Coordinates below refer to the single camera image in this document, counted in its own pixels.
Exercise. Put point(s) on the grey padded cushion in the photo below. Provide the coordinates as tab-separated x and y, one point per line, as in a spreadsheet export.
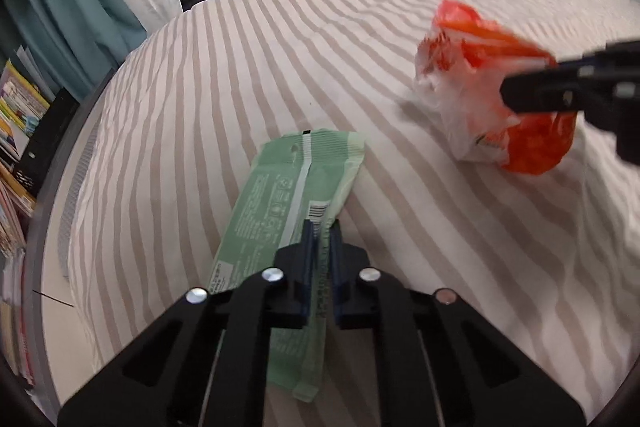
80	169

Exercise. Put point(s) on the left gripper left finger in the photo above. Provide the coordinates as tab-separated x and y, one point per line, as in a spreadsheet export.
204	361

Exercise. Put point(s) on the upright picture books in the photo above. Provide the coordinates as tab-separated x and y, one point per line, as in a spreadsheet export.
17	208

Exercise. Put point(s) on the grey bedside ledge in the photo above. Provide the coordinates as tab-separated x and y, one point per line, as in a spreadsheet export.
56	341

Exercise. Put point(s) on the orange white plastic bag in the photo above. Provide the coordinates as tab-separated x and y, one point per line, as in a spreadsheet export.
460	65

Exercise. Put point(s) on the teal left curtain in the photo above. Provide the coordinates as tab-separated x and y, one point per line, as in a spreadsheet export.
76	43

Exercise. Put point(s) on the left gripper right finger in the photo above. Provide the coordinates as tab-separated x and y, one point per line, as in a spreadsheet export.
439	362

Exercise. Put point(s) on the black book holder with books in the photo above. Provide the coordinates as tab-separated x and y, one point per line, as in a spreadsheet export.
33	124

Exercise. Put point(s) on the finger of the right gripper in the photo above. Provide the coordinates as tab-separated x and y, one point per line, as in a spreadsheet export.
602	84

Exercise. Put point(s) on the grey striped white duvet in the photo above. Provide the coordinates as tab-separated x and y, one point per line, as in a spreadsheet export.
240	119

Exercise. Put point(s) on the green wet wipes pack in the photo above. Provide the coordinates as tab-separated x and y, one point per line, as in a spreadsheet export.
297	178

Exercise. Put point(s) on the stack of flat books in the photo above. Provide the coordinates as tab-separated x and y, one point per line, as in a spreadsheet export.
14	344

